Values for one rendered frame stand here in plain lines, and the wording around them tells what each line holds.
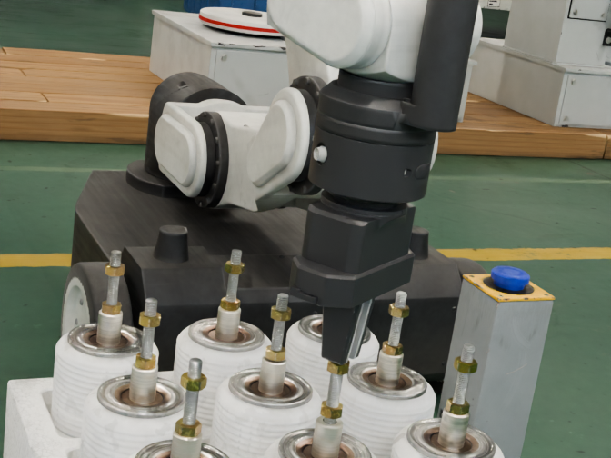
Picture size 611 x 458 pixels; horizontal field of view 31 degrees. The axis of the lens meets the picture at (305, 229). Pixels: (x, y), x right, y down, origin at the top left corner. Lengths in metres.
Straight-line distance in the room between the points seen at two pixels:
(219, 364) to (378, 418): 0.16
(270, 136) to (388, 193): 0.55
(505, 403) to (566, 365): 0.68
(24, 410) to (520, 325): 0.50
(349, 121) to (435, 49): 0.08
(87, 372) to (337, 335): 0.28
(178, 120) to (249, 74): 1.34
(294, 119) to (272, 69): 1.76
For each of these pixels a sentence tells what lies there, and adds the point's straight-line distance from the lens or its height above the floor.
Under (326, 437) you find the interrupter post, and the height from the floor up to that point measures 0.27.
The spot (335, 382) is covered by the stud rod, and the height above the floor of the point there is 0.32.
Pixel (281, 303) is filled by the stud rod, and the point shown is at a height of 0.34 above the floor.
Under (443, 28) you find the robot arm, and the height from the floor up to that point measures 0.60.
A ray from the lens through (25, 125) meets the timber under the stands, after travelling 2.82.
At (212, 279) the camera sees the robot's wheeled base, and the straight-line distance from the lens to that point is 1.40.
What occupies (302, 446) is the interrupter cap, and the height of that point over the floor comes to 0.25.
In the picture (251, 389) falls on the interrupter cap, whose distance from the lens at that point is 1.00.
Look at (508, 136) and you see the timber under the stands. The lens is 3.36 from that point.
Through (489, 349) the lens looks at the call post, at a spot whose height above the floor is 0.26.
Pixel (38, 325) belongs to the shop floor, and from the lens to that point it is 1.73.
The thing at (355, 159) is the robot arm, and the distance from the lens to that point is 0.78.
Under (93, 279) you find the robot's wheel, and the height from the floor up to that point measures 0.19.
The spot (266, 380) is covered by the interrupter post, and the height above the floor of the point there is 0.26.
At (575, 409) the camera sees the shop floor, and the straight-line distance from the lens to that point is 1.72.
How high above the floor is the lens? 0.68
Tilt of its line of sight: 17 degrees down
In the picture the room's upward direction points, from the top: 8 degrees clockwise
